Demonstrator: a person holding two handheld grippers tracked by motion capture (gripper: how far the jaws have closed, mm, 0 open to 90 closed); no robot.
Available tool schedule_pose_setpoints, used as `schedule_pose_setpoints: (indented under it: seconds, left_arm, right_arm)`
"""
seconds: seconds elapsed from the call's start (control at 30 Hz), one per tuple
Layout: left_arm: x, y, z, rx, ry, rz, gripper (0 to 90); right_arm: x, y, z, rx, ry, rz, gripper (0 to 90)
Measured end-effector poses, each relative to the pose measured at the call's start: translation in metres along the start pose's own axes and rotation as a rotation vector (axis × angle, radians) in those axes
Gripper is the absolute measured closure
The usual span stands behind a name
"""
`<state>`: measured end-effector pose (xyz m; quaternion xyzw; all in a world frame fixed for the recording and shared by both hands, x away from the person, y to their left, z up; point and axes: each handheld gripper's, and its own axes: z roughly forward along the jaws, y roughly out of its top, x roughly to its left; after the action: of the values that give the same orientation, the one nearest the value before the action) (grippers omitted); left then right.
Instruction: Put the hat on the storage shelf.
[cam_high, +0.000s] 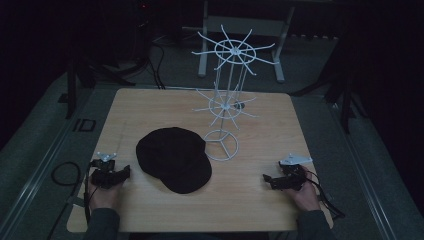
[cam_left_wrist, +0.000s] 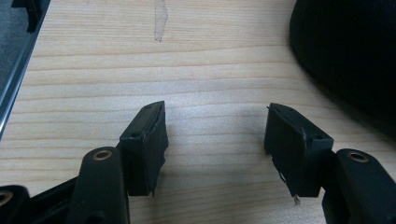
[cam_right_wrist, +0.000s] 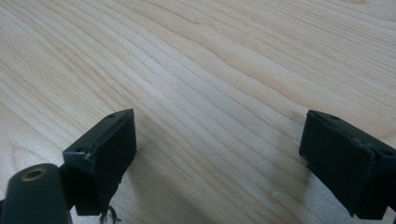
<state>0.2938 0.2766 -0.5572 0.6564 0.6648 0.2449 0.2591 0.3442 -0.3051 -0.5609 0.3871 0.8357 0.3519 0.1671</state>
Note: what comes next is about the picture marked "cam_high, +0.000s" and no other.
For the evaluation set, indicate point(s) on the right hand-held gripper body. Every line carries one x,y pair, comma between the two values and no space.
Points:
290,175

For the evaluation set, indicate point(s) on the person's right hand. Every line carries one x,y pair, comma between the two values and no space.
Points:
305,196

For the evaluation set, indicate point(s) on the black cap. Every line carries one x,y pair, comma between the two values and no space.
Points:
173,160

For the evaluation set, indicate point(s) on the person's left hand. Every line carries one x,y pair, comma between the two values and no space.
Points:
103,196

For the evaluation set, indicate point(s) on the black tripod stand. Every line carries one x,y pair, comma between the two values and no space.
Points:
86,70
343,90

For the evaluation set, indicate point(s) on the black rectangular floor bracket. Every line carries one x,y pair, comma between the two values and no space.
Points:
84,125

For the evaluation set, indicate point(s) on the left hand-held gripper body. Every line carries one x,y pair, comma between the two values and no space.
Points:
105,173

